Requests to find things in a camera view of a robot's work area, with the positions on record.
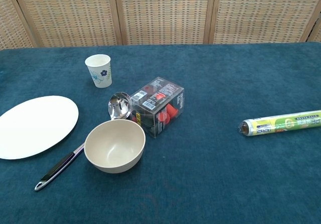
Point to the beige bowl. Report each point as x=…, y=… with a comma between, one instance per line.
x=115, y=143

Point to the white paper cup flower print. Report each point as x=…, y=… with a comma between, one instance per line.
x=101, y=79

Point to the white round plate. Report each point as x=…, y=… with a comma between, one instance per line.
x=35, y=126

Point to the clear plastic box red items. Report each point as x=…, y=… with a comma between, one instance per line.
x=163, y=103

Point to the blue table cloth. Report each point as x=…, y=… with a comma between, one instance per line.
x=213, y=171

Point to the woven wood folding screen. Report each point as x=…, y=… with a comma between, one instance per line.
x=163, y=13

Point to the green cling film roll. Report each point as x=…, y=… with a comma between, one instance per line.
x=276, y=124

